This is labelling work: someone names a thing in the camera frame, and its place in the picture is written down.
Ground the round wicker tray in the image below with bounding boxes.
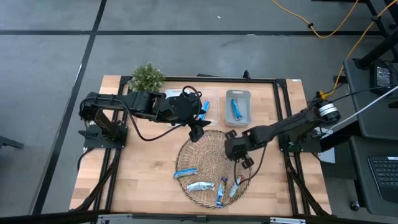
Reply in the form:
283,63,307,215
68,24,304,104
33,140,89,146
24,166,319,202
175,129,252,209

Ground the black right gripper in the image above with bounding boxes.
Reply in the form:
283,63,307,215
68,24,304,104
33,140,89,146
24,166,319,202
224,129,255,170

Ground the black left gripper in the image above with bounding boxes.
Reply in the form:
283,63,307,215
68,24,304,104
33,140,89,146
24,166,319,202
159,91,213,144

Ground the clear blue packet right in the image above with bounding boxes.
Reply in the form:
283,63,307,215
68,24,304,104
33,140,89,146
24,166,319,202
228,174,246,199

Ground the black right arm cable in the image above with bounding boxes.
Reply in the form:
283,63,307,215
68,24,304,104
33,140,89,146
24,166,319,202
233,141,268,187

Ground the clear plastic bin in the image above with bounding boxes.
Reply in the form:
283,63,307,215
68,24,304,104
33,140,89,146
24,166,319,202
192,88,221,128

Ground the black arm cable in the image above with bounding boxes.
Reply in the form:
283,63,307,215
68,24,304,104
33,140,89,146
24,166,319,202
233,141,268,187
119,85,203,142

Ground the black power adapter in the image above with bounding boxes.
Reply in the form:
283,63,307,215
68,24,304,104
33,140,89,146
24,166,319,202
369,62,394,95

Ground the black metal stand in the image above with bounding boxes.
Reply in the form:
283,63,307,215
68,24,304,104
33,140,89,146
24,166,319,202
354,0,398,71

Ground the white paper sheet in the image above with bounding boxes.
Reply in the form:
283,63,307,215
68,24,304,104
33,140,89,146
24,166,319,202
317,127,336,165

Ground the thin black cable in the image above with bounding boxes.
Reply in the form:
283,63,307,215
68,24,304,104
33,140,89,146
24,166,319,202
306,83,398,105

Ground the grey plastic bin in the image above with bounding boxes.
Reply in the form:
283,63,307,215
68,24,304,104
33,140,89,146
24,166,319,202
224,89,252,128

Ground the black aluminium table frame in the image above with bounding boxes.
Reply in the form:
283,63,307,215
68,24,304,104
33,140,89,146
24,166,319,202
70,74,332,218

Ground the black power cable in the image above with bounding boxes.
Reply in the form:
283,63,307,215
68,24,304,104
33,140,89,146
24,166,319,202
76,147,94,174

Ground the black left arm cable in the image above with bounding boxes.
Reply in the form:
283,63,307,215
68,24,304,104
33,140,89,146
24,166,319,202
119,85,203,142

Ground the small green potted plant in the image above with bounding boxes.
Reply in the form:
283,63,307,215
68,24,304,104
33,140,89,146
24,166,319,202
127,62,167,93

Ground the yellow cable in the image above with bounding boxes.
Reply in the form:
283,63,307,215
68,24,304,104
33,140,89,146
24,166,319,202
271,0,361,39
320,0,398,97

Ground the silver blue green granola bar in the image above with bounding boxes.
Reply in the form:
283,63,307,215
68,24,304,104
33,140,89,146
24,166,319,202
186,181,216,192

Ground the dark grey desk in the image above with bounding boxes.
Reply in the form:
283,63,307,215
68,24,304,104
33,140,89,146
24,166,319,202
343,58,398,218

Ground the black laptop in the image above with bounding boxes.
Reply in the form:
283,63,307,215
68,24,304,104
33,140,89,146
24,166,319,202
366,155,398,205

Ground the blue white granola bar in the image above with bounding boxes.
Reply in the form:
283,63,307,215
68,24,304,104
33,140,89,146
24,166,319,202
230,98,244,121
173,167,199,180

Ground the black chair leg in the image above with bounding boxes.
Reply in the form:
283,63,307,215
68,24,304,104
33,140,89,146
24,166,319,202
0,135,25,150

